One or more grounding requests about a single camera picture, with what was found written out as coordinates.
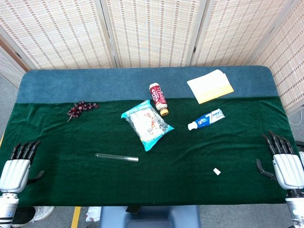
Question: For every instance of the dark red grape bunch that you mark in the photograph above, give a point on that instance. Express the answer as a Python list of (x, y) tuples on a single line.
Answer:
[(79, 109)]

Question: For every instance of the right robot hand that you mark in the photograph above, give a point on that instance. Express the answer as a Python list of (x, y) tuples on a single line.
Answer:
[(288, 169)]

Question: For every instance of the green velvet cloth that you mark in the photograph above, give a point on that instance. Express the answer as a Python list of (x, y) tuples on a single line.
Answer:
[(71, 180)]

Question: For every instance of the woven bamboo screen panel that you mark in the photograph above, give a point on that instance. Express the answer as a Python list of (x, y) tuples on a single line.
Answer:
[(59, 31), (7, 69), (152, 31), (232, 31), (289, 59)]

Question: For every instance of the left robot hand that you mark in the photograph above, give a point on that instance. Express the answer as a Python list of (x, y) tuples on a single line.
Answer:
[(13, 171)]

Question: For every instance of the clear teal snack bag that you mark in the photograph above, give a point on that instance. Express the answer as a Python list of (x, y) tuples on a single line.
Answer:
[(146, 123)]

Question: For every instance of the glass test tube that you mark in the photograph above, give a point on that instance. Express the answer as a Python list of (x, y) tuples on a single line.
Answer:
[(118, 157)]

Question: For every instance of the white sneaker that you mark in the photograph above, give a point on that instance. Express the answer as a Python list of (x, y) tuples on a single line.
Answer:
[(44, 211)]

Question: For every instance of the yellow white cloth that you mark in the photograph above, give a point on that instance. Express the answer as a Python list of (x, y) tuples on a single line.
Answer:
[(209, 86)]

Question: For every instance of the flat black object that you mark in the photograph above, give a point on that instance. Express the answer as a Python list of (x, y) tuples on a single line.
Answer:
[(132, 209)]

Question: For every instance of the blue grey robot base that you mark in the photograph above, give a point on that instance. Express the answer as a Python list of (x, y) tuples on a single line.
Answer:
[(152, 217)]

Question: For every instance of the blue table cloth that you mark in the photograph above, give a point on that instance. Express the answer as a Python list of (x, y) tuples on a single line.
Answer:
[(95, 83)]

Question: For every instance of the red Costa coffee bottle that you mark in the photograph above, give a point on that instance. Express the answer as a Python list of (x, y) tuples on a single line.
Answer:
[(158, 97)]

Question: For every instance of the crumpled white bag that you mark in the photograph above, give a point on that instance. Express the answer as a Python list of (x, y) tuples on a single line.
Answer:
[(93, 213)]

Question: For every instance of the blue white toothpaste tube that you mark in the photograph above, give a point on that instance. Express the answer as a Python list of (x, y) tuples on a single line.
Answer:
[(206, 120)]

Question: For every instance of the black trouser leg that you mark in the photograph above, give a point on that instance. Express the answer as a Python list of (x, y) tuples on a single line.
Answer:
[(23, 216)]

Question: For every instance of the white test tube cap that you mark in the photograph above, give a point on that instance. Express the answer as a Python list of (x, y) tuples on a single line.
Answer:
[(216, 171)]

